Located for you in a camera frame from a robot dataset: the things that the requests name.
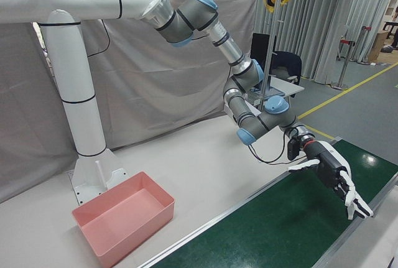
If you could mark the robot hand black white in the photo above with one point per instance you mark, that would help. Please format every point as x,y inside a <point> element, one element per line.
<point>328,167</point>

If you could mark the grey UR5e robot arm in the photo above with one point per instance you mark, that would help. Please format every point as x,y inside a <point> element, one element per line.
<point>199,16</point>

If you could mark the pink plastic basket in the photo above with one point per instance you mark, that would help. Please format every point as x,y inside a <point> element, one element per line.
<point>124,212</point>

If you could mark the grey desk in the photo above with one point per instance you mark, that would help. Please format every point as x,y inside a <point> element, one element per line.
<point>290,88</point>

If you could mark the grey laptop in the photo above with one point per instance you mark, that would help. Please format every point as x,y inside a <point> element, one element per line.
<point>275,92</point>

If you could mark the green conveyor belt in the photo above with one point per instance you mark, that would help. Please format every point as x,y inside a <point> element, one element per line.
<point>264,233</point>

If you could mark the black office chair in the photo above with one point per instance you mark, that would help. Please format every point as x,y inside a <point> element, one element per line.
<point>289,61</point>

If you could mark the cardboard box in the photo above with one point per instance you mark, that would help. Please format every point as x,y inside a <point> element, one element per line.
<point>377,45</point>

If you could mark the black bag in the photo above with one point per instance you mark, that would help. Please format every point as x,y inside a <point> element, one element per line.
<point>387,49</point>

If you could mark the black monitor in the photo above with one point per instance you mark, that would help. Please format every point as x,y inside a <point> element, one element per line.
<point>259,50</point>

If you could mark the pleated grey curtain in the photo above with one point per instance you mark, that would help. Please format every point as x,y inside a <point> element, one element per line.
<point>320,31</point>

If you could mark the grey cloth backdrop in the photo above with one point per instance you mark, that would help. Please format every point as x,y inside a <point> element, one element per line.
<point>155,78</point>

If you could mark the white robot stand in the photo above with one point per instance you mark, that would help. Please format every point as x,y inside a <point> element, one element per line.
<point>77,94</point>

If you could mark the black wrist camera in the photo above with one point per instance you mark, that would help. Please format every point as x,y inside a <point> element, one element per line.
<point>293,149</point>

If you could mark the silver stanchion post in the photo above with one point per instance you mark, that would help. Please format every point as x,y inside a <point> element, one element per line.
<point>339,86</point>
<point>363,62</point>

